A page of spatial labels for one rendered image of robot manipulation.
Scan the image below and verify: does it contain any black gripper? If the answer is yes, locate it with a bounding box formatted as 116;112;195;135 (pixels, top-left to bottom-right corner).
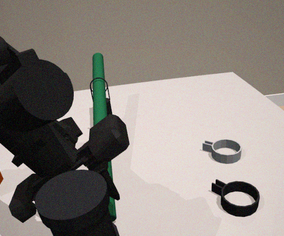
8;114;129;223

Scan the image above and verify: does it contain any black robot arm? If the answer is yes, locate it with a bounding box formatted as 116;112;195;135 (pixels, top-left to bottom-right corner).
0;36;83;149

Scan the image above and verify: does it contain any black ring clamp with two tabs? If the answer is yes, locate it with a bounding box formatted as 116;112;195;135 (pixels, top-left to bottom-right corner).
211;179;260;217

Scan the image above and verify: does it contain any green pipe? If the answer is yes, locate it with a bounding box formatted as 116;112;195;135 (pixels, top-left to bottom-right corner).
92;53;117;222

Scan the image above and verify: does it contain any grey metal clamp band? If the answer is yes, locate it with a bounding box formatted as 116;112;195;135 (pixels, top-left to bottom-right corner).
202;139;242;164

